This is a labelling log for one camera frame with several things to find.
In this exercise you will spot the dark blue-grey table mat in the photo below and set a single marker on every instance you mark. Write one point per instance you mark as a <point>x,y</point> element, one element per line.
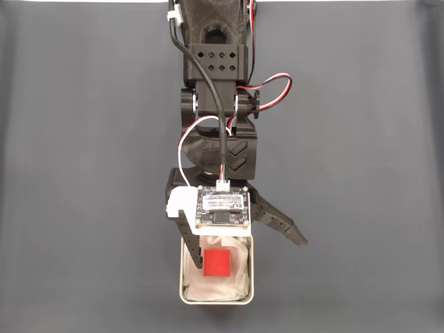
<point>347,138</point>

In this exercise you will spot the white tissue paper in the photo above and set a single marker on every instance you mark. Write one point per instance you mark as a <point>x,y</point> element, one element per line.
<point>239,281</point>

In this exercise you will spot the beige square box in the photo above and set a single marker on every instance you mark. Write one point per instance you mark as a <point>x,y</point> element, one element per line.
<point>251,274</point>

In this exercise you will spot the camera board on white mount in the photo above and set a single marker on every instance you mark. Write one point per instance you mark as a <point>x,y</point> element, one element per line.
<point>222,211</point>

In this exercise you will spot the red cube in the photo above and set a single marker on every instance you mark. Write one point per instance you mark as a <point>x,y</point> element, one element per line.
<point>216,263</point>

